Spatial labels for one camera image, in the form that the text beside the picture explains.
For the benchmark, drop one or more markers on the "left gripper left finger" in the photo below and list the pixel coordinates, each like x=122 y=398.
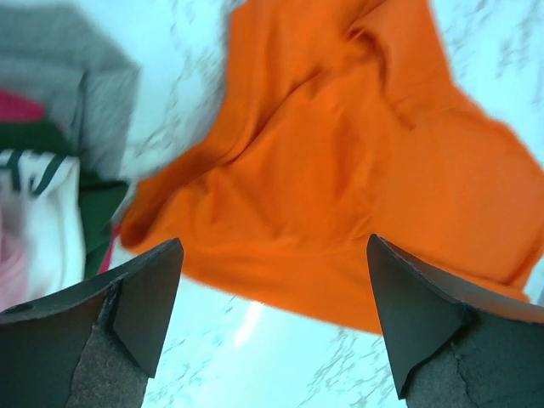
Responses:
x=94 y=344

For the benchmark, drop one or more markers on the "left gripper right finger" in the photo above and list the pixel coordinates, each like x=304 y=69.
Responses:
x=451 y=343

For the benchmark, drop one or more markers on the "orange t shirt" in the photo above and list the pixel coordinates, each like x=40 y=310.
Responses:
x=341 y=121

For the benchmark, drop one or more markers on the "pink folded t shirt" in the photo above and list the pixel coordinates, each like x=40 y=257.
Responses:
x=14 y=274

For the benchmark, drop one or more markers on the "dark green folded t shirt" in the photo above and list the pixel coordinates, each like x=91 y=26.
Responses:
x=98 y=198

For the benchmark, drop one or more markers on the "white folded t shirt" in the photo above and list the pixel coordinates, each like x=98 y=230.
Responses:
x=39 y=199

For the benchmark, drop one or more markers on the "crimson folded t shirt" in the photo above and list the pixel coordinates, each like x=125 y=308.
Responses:
x=15 y=108

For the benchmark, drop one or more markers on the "grey folded t shirt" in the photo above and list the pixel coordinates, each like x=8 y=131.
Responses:
x=54 y=55

